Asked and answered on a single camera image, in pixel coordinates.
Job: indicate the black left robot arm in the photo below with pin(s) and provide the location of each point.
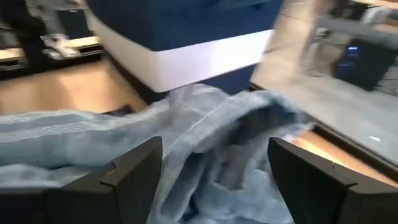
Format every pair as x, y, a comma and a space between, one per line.
28, 34

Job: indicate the light blue plaid shirt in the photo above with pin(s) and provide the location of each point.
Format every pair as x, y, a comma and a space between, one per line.
202, 140

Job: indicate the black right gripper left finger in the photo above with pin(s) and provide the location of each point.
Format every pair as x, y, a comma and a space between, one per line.
93, 199

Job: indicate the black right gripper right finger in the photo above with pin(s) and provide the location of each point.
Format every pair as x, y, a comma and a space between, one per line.
326, 199

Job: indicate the black computer box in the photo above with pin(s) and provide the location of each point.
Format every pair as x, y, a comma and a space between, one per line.
363, 65

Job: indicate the navy white striped fabric bin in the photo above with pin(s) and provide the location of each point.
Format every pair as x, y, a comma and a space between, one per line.
186, 37

